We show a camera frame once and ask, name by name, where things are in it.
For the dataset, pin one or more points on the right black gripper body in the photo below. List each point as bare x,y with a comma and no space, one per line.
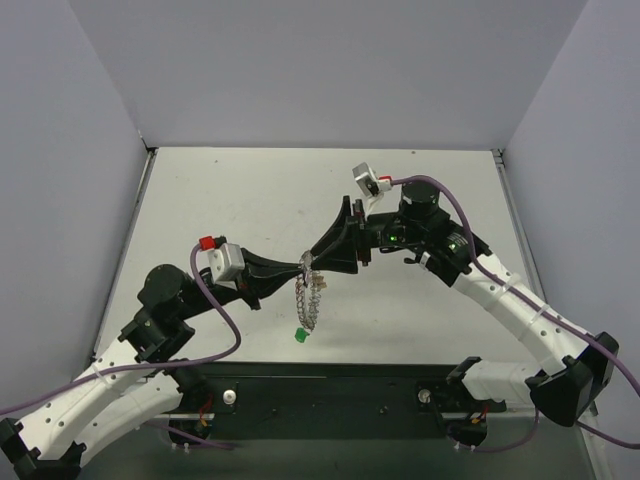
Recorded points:
358,236

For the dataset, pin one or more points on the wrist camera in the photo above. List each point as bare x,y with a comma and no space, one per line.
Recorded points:
226,261
372,186

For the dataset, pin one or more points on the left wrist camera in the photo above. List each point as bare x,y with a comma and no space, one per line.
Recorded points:
226,261

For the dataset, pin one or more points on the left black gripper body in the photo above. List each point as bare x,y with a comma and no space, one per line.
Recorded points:
248,279

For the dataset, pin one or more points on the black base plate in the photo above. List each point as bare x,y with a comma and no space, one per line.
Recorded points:
231,402

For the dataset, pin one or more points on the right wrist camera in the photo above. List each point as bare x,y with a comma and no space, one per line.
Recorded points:
372,186

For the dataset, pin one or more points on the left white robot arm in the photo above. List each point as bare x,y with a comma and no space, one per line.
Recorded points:
139,375

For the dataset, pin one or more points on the aluminium frame rail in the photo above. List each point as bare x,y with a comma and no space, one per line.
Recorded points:
532,274

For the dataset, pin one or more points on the green key tag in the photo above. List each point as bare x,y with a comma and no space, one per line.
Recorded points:
300,335

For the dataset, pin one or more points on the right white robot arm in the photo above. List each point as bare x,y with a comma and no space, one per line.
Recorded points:
570,368

